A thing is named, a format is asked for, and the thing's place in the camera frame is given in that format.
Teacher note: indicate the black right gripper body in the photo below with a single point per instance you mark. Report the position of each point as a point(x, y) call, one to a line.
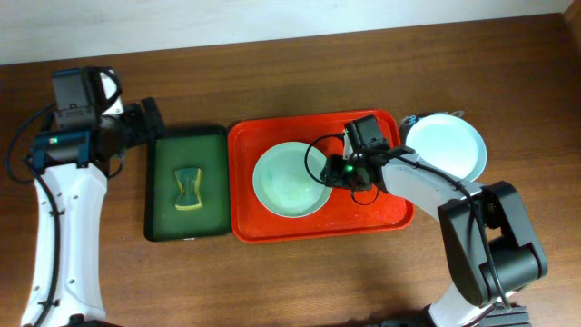
point(349, 175)

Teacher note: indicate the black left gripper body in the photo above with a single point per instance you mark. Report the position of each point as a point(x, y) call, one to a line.
point(137, 114)

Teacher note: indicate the light blue plate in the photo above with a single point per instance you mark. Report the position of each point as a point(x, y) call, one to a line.
point(449, 143)

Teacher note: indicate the light green plate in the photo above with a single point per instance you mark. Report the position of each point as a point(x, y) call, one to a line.
point(282, 184)

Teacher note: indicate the yellow green sponge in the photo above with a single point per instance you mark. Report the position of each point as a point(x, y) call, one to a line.
point(189, 181)

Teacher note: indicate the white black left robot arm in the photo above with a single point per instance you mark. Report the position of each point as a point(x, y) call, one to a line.
point(69, 160)

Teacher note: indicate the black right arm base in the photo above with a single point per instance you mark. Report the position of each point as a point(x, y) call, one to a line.
point(493, 316)

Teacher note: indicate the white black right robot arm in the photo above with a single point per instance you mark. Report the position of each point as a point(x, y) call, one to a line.
point(491, 246)

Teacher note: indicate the red plastic tray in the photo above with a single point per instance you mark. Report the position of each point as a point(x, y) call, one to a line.
point(251, 222)

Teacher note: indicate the dark green water tray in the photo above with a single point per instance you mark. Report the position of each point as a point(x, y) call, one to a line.
point(203, 147)

